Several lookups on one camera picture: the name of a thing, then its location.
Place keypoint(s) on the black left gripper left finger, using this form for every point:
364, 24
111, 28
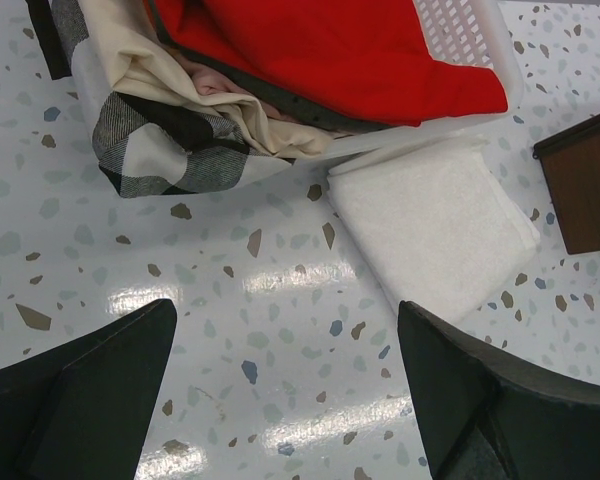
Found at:
82, 410

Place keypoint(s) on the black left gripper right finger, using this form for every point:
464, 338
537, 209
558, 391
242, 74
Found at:
484, 413

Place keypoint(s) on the brown wooden desk organizer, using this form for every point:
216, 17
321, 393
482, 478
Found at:
570, 161

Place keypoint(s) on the folded white towel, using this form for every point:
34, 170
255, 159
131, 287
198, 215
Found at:
433, 224

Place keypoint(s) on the plaid black white cloth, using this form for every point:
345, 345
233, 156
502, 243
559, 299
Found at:
149, 148

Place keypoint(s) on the beige cloth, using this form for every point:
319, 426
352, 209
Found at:
137, 64

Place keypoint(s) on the red cloth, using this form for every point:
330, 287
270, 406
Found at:
354, 66

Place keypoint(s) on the white plastic basket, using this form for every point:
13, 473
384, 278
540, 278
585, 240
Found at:
467, 33

